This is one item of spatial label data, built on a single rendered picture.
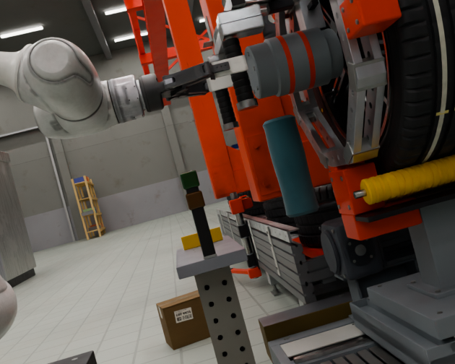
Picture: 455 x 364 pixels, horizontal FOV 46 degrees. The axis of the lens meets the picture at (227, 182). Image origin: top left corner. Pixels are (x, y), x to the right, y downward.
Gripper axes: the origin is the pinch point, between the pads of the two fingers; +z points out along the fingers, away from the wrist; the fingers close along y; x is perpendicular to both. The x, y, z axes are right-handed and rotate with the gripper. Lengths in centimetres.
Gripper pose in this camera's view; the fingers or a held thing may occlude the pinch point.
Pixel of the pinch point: (237, 71)
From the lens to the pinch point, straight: 113.6
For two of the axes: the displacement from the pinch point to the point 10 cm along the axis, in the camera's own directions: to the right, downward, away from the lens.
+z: 9.6, -2.6, 1.0
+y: 0.9, -0.3, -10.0
